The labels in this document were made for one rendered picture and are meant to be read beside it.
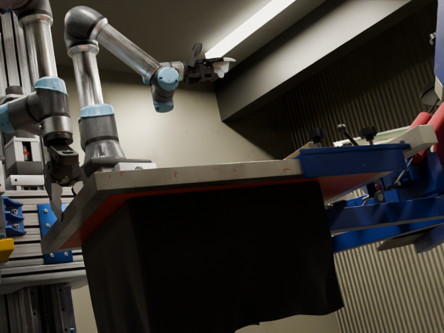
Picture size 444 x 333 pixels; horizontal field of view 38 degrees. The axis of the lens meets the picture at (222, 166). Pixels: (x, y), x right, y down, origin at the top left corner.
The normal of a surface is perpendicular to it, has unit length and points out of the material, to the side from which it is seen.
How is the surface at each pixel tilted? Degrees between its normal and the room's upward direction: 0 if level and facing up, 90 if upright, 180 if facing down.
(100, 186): 90
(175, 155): 90
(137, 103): 90
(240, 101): 90
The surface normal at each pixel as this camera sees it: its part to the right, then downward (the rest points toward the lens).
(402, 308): -0.77, -0.01
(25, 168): 0.60, -0.33
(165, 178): 0.42, -0.32
